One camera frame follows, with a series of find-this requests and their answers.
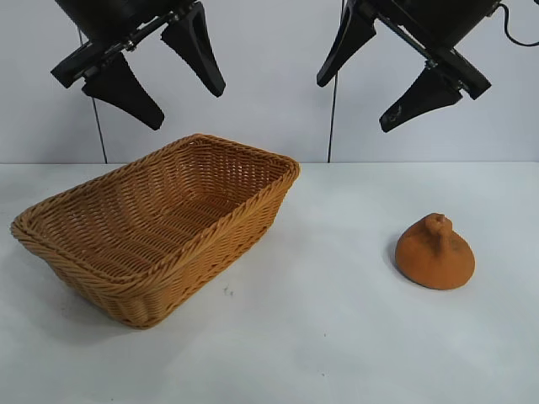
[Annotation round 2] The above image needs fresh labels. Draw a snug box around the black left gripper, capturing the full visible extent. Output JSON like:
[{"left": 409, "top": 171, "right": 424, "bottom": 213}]
[{"left": 50, "top": 0, "right": 227, "bottom": 130}]

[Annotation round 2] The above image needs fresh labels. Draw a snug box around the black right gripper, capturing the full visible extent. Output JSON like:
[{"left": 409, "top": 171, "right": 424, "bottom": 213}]
[{"left": 315, "top": 0, "right": 503, "bottom": 134}]

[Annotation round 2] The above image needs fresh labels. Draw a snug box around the woven wicker basket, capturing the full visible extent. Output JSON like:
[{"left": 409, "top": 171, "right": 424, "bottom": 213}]
[{"left": 10, "top": 133, "right": 302, "bottom": 330}]

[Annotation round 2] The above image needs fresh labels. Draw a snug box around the orange fruit with knob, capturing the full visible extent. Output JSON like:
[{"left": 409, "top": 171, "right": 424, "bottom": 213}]
[{"left": 394, "top": 213, "right": 477, "bottom": 290}]

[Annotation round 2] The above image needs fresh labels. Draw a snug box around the black cable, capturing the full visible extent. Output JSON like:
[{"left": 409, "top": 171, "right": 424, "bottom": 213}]
[{"left": 499, "top": 3, "right": 539, "bottom": 46}]

